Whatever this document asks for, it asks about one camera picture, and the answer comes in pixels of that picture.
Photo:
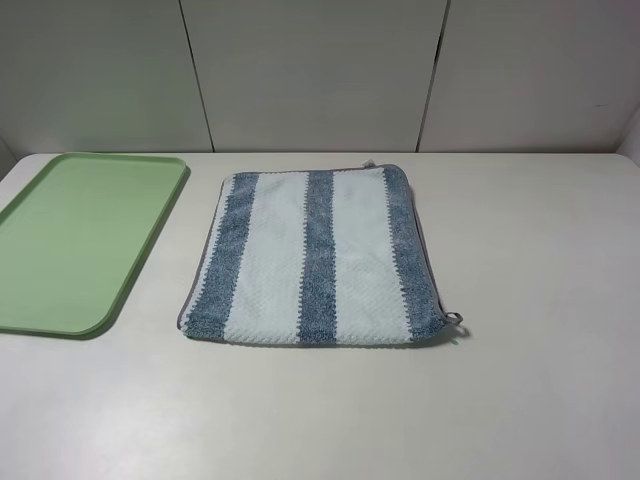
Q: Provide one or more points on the blue white striped towel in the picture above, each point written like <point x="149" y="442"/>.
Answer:
<point x="316" y="258"/>

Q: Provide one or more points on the light green plastic tray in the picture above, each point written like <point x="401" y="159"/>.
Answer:
<point x="74" y="238"/>

